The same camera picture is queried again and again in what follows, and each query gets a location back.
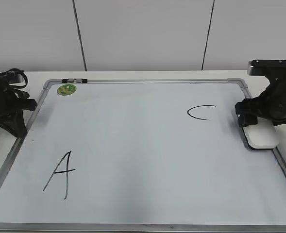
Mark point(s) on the white whiteboard eraser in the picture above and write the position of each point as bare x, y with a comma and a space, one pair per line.
262, 136

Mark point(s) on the white whiteboard with grey frame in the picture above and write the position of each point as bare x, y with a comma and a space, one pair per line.
141, 156

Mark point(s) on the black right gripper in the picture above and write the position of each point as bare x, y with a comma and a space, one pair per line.
269, 105

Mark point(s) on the round green magnet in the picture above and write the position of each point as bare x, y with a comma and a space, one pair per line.
67, 89

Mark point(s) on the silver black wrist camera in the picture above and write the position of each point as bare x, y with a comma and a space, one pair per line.
259, 67

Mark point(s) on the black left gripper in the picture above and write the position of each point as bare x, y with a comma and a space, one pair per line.
14, 101

